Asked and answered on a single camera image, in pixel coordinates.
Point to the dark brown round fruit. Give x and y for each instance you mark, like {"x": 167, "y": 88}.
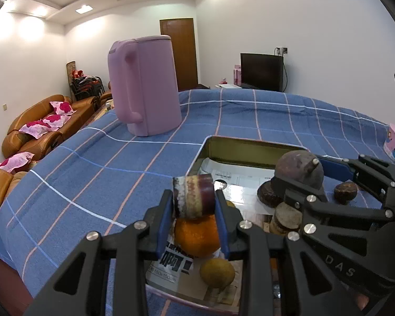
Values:
{"x": 345, "y": 191}

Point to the pink electric kettle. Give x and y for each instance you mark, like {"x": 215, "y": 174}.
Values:
{"x": 148, "y": 85}

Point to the purple mangosteen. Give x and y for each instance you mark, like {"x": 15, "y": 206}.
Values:
{"x": 296, "y": 168}

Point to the brown wooden door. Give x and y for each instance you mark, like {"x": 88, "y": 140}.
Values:
{"x": 179, "y": 52}

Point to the stack of dark chairs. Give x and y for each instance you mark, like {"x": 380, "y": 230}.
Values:
{"x": 85, "y": 85}

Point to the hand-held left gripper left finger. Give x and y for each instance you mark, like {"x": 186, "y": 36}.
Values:
{"x": 164, "y": 227}

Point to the black television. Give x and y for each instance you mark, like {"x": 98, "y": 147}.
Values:
{"x": 262, "y": 71}

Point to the wall socket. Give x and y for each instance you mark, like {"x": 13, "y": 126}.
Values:
{"x": 280, "y": 50}

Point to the yellow-brown longan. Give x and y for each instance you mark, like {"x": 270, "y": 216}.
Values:
{"x": 217, "y": 271}

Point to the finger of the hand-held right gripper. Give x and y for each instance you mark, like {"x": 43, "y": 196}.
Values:
{"x": 298, "y": 193}
{"x": 334, "y": 170}

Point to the layered cake roll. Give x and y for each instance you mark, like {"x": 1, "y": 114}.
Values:
{"x": 194, "y": 197}

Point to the white printed paper sheet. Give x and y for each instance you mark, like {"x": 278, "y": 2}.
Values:
{"x": 240, "y": 187}

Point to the pink bag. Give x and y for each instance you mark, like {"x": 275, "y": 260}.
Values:
{"x": 237, "y": 75}

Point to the blue checked tablecloth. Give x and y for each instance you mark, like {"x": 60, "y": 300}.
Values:
{"x": 102, "y": 171}

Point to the ceiling light panel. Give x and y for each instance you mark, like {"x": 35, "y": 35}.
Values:
{"x": 83, "y": 9}

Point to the pink floral cushion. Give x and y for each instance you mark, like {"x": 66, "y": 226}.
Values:
{"x": 36, "y": 129}
{"x": 62, "y": 107}
{"x": 55, "y": 120}
{"x": 14, "y": 162}

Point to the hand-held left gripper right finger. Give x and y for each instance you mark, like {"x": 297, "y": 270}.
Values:
{"x": 223, "y": 227}

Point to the gold metal tin box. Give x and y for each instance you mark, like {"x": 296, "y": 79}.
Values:
{"x": 243, "y": 153}

